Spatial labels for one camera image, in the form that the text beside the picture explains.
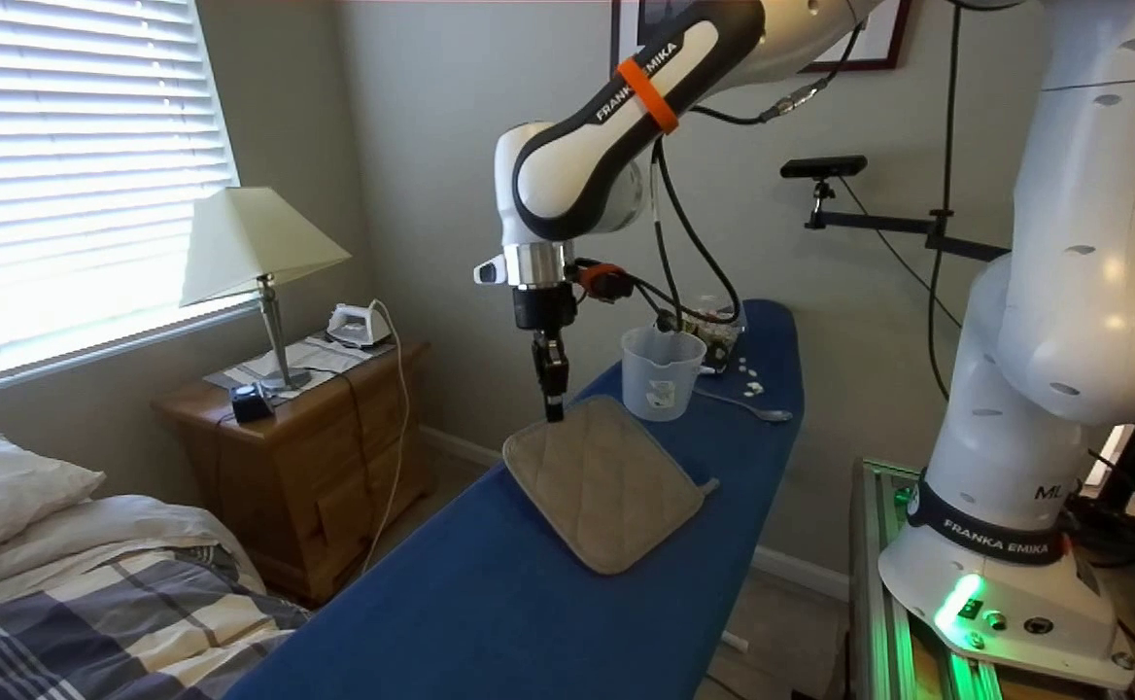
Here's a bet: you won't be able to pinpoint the white pillow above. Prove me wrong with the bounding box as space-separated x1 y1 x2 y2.
0 427 109 564

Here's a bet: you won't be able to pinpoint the bed with plaid bedding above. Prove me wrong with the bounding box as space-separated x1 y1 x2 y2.
0 495 313 700

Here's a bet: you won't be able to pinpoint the small black box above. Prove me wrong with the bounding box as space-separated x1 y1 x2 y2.
231 387 272 423

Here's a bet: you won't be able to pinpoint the metal spoon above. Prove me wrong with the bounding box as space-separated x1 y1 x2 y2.
696 390 798 423

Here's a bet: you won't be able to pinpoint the grey quilted pot holder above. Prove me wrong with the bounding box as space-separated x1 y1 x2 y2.
502 397 718 576

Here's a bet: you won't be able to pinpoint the wooden nightstand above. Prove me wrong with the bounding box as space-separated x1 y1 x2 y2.
161 341 432 607

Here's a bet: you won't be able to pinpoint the white iron on nightstand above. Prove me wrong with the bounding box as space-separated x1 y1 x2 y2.
326 302 389 352

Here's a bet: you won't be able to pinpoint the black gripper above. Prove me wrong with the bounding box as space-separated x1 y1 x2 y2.
512 285 576 423

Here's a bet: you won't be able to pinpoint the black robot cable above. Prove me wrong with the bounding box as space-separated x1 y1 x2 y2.
564 0 972 403

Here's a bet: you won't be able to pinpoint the window blinds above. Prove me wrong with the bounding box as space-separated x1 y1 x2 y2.
0 0 237 375

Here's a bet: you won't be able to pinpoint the black camera on boom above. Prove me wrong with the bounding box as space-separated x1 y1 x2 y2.
782 155 1008 261

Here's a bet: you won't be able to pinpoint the blue ironing board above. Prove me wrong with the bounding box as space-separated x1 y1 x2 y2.
225 301 805 700

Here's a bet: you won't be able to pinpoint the papers on nightstand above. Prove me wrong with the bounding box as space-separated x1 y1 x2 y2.
209 336 367 392

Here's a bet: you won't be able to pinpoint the white power cord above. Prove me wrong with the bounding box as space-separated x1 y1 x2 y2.
353 295 415 576

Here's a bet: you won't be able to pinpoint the clear plastic jar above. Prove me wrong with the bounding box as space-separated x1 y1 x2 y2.
621 326 707 422

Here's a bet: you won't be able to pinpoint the framed wall picture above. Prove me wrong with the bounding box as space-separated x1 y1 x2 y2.
612 0 913 69

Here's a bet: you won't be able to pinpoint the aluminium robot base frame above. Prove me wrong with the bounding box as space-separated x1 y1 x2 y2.
853 458 1135 700

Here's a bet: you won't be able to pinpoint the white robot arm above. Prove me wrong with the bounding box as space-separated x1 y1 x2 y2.
476 0 1135 685

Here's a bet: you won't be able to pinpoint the cream table lamp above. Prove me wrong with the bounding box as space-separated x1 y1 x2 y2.
182 187 345 354

